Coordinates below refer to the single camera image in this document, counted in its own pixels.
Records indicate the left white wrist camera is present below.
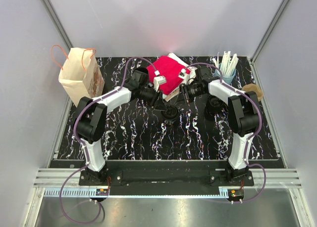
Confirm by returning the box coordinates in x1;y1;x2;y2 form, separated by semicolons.
153;76;166;91

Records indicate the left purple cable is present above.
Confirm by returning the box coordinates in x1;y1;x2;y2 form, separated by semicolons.
58;57;160;225

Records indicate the aluminium frame rail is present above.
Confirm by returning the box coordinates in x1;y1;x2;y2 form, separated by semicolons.
24;168;317;227

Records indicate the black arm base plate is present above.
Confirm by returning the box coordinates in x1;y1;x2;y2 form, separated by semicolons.
79;160;255;197

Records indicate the blue straw holder cup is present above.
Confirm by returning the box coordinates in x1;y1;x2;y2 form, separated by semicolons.
213;69;237;85

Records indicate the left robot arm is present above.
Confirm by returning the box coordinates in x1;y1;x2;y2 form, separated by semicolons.
73;68;167;185

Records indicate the bottom cardboard cup carrier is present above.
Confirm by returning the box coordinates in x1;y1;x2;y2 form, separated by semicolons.
242;84;264;101

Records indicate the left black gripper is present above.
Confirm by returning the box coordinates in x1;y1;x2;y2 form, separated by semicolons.
139;86;167;112

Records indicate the paper takeout bag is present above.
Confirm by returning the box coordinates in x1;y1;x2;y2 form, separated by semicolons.
50;45;105;106

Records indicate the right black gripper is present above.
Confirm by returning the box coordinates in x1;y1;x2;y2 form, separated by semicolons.
173;84;205;108

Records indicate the black coffee cup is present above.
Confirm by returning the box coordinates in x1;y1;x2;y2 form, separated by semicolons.
133;67;149;84
161;112;178;126

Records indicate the red folded cloth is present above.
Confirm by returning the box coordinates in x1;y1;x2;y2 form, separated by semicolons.
153;56;188;95

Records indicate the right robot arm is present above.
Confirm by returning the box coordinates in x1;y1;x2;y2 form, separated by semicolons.
178;68;262;186

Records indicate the stack of napkins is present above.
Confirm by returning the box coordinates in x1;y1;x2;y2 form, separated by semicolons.
162;53;197;102

